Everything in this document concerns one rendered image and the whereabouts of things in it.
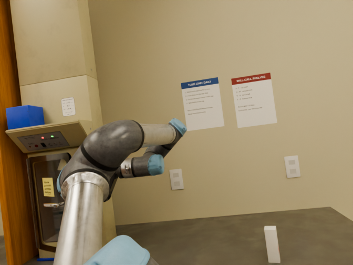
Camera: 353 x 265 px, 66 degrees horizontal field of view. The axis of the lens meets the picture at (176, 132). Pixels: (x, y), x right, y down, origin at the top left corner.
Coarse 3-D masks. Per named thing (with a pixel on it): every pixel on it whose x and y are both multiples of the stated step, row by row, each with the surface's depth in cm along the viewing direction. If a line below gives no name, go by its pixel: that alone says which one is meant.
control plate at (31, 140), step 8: (24, 136) 111; (32, 136) 111; (40, 136) 111; (48, 136) 111; (56, 136) 111; (24, 144) 114; (32, 144) 114; (40, 144) 114; (56, 144) 114; (64, 144) 114
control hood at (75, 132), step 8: (72, 120) 106; (80, 120) 106; (88, 120) 114; (24, 128) 108; (32, 128) 108; (40, 128) 108; (48, 128) 108; (56, 128) 108; (64, 128) 108; (72, 128) 108; (80, 128) 107; (88, 128) 112; (16, 136) 111; (64, 136) 111; (72, 136) 111; (80, 136) 111; (16, 144) 114; (72, 144) 114; (80, 144) 114; (24, 152) 118
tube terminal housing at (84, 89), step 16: (64, 80) 118; (80, 80) 117; (96, 80) 126; (32, 96) 120; (48, 96) 119; (64, 96) 118; (80, 96) 117; (96, 96) 124; (48, 112) 119; (80, 112) 117; (96, 112) 122; (96, 128) 120; (112, 208) 126; (112, 224) 123; (48, 256) 119
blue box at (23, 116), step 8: (8, 112) 110; (16, 112) 110; (24, 112) 109; (32, 112) 111; (40, 112) 117; (8, 120) 110; (16, 120) 110; (24, 120) 109; (32, 120) 111; (40, 120) 116; (8, 128) 110; (16, 128) 110
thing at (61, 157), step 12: (36, 156) 115; (48, 156) 110; (60, 156) 105; (36, 168) 115; (48, 168) 110; (60, 168) 105; (36, 180) 116; (36, 192) 116; (60, 192) 106; (36, 204) 117; (36, 216) 118; (48, 216) 112; (60, 216) 107; (48, 228) 113; (48, 240) 113
